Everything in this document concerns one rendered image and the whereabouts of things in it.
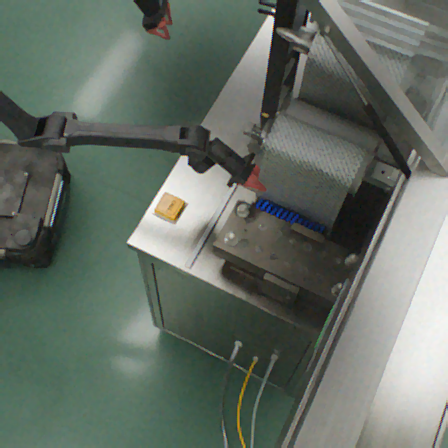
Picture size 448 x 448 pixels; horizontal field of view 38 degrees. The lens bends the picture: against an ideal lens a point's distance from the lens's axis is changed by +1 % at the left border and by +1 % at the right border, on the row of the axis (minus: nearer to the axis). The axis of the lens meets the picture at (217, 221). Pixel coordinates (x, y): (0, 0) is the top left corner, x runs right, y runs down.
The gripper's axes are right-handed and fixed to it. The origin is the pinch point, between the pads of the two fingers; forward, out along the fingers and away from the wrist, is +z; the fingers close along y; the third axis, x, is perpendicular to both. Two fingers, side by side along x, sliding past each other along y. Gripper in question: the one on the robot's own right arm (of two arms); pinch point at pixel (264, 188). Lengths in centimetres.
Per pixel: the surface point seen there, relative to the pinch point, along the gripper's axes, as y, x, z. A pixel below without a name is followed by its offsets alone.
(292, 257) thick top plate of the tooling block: 13.2, 3.1, 15.8
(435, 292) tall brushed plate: 25, 54, 23
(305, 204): 0.2, 7.5, 10.0
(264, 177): 0.2, 5.1, -3.3
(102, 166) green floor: -33, -138, -26
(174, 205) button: 9.6, -25.3, -13.2
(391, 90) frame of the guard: 13, 74, -16
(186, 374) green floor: 35, -98, 46
